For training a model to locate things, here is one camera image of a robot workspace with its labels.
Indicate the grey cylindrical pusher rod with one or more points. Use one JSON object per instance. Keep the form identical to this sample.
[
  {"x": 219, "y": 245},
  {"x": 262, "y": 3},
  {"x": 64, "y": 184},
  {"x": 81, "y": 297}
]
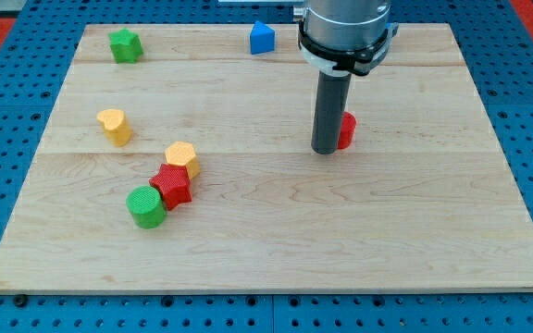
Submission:
[{"x": 331, "y": 96}]

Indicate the red circle block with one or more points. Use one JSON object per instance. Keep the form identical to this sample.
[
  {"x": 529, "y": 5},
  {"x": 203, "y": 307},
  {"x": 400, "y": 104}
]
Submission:
[{"x": 348, "y": 126}]

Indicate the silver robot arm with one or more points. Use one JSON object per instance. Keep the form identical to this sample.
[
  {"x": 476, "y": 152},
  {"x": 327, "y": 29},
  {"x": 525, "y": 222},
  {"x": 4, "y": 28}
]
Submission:
[{"x": 342, "y": 39}]

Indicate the wooden board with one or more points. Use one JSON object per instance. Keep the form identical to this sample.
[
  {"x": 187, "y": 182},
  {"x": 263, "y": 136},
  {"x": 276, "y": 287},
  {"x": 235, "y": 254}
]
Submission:
[{"x": 422, "y": 201}]

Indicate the green circle block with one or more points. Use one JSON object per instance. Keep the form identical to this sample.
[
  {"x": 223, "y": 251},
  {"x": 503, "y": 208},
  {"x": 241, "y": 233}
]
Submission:
[{"x": 146, "y": 207}]

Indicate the blue triangle block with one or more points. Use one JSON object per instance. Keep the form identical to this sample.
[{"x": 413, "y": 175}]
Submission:
[{"x": 262, "y": 39}]

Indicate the yellow hexagon block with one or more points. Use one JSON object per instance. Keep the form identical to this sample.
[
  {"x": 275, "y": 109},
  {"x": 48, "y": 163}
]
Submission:
[{"x": 182, "y": 154}]

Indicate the red star block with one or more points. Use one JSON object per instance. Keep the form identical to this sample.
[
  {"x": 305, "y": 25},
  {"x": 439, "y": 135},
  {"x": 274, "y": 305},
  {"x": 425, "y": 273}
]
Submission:
[{"x": 173, "y": 184}]

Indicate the green star block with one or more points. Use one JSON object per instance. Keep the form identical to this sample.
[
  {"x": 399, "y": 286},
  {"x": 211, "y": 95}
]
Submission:
[{"x": 125, "y": 46}]

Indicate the yellow heart block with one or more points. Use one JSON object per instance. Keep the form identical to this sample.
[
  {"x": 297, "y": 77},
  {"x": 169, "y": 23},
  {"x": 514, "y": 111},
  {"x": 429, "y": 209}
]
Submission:
[{"x": 115, "y": 126}]

